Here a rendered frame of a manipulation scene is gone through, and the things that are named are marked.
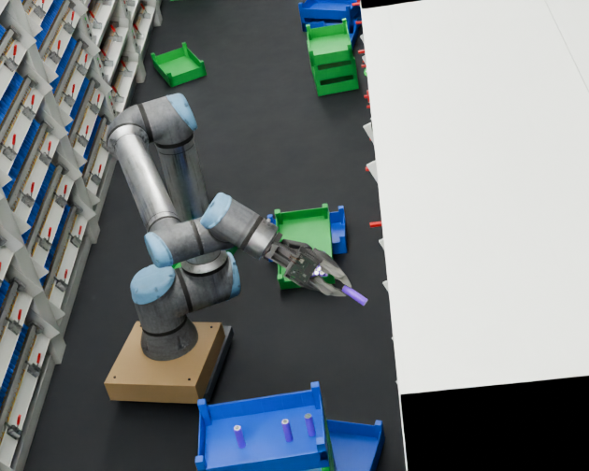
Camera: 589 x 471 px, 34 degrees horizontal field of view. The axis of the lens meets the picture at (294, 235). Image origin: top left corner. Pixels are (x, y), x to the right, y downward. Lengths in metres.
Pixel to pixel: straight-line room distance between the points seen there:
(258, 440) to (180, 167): 0.89
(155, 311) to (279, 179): 1.24
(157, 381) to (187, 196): 0.61
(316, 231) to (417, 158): 2.80
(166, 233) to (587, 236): 1.66
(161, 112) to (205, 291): 0.63
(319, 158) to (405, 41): 3.19
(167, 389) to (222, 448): 0.75
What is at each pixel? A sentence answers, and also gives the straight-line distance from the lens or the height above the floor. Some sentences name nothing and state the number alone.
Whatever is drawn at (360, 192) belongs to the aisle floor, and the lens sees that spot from 3.97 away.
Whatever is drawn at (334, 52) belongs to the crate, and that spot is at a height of 0.21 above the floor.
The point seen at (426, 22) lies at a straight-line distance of 1.09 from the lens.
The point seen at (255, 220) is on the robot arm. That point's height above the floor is 0.97.
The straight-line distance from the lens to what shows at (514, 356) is 0.66.
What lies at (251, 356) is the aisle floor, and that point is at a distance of 3.31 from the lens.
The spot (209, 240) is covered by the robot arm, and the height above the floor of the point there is 0.89.
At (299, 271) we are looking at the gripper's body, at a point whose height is 0.87.
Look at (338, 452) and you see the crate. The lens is 2.96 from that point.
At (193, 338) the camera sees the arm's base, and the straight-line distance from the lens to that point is 3.20.
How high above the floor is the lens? 2.23
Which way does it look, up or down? 36 degrees down
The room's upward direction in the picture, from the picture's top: 11 degrees counter-clockwise
